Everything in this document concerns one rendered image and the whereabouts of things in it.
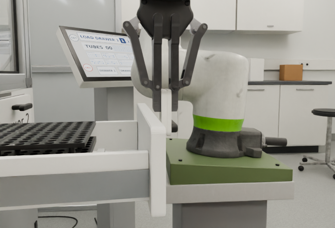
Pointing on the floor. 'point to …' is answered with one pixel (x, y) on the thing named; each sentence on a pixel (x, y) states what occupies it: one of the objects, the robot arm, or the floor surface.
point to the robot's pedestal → (224, 203)
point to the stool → (326, 141)
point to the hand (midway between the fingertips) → (165, 111)
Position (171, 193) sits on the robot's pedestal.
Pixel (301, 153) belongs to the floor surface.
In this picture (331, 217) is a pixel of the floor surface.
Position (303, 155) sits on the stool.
